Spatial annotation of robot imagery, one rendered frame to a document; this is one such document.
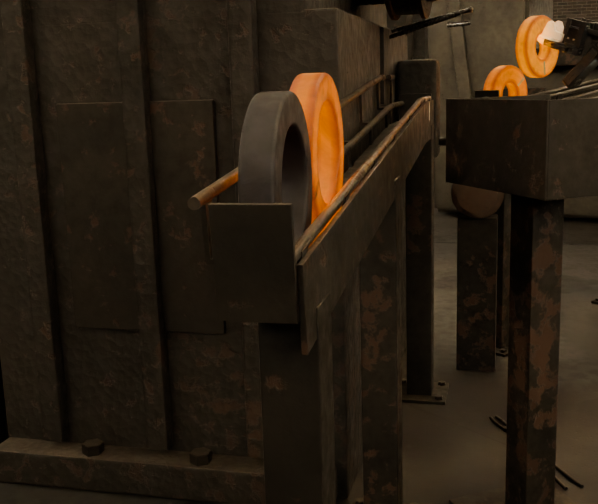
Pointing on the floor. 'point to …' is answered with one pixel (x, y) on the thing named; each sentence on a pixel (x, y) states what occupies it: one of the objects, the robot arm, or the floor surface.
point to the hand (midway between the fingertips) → (538, 39)
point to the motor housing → (476, 276)
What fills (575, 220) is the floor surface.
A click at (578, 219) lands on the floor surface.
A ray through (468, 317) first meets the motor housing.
